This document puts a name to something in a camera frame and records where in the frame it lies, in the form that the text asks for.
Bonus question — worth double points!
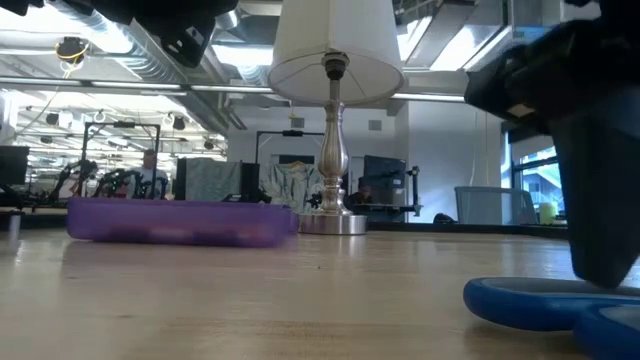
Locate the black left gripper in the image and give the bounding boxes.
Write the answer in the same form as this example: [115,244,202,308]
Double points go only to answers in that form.
[88,0,241,27]

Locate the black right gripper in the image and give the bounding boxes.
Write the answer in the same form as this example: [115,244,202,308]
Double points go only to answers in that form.
[549,0,640,290]

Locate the blue handled scissors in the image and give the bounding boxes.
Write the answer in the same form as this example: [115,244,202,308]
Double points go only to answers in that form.
[463,277,640,360]

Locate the purple plastic supply box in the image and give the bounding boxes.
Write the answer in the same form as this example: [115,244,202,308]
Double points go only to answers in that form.
[65,196,300,250]

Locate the black monitor on arm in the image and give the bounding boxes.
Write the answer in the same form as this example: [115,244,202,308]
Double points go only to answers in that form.
[363,154,422,214]

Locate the yellow green cup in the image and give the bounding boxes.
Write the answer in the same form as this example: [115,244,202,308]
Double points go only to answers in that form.
[538,201,558,226]

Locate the grey mesh bin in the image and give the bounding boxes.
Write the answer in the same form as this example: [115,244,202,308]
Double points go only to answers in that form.
[453,185,540,226]

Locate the person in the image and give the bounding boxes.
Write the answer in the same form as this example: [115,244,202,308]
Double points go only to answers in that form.
[133,148,170,200]
[348,182,376,211]

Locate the grey partition panel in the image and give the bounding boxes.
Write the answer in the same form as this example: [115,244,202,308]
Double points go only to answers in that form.
[174,158,261,204]

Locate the fluorescent ceiling light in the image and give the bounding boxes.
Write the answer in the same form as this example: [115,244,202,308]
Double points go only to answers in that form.
[391,91,485,105]

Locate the pale patterned cloth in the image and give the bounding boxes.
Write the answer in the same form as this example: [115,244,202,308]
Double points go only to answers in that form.
[262,160,326,215]

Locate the black monitor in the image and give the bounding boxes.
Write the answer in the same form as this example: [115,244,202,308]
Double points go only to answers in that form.
[0,144,30,187]

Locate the white shade silver table lamp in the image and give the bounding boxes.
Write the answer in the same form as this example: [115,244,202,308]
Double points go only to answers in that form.
[267,0,405,236]

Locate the ceiling camera with yellow cable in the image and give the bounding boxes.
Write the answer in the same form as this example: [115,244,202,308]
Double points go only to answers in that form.
[54,35,92,65]

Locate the black stand frame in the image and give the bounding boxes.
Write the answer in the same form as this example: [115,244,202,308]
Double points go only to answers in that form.
[255,128,326,166]
[81,121,162,201]

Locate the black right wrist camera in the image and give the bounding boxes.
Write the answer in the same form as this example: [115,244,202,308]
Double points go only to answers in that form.
[463,45,557,135]

